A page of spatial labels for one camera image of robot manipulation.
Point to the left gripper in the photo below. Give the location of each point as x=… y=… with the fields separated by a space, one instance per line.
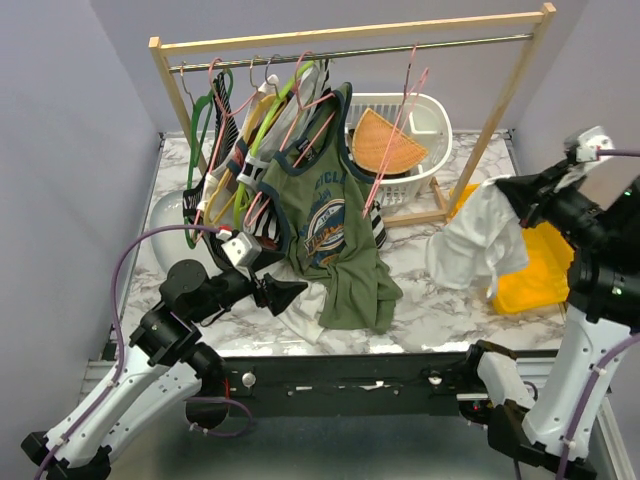
x=280 y=293

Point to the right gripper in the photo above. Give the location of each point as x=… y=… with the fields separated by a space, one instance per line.
x=534 y=194

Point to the white tank top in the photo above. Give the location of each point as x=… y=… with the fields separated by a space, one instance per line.
x=481 y=243

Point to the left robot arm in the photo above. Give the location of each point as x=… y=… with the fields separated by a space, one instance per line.
x=164 y=362

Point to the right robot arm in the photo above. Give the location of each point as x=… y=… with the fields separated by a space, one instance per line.
x=602 y=321

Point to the white cloth under green top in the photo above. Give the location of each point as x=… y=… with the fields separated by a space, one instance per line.
x=303 y=313

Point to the black white striped top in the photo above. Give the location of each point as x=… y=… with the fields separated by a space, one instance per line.
x=217 y=197

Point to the green graphic tank top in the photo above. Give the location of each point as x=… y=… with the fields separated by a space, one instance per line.
x=318 y=195

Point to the striped cloth right of top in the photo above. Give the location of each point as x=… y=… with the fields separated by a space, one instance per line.
x=378 y=226

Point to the pink hanger at left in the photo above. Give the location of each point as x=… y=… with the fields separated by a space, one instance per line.
x=226 y=114

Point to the pink hanger under green top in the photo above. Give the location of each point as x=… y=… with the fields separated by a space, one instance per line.
x=285 y=120

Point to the lime green plastic hanger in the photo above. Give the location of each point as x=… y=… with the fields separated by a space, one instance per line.
x=243 y=199

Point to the yellow plastic tray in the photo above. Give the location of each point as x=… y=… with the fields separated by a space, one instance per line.
x=543 y=282

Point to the white plastic laundry basket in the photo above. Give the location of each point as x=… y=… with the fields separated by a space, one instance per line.
x=425 y=121

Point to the orange woven fan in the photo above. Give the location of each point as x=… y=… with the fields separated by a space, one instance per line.
x=370 y=138

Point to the metal hanging rod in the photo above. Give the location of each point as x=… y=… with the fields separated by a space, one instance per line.
x=279 y=59

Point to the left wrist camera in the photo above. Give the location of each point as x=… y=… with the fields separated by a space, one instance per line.
x=242 y=250

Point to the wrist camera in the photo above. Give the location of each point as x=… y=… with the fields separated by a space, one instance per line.
x=585 y=145
x=242 y=250

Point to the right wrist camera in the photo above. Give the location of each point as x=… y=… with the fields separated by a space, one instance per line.
x=585 y=145

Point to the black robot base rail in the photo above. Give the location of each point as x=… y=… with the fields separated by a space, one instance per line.
x=341 y=386

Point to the empty pink wire hanger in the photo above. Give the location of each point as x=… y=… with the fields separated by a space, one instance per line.
x=417 y=87

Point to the wooden clothes rack frame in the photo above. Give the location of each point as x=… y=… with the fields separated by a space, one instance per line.
x=540 y=22

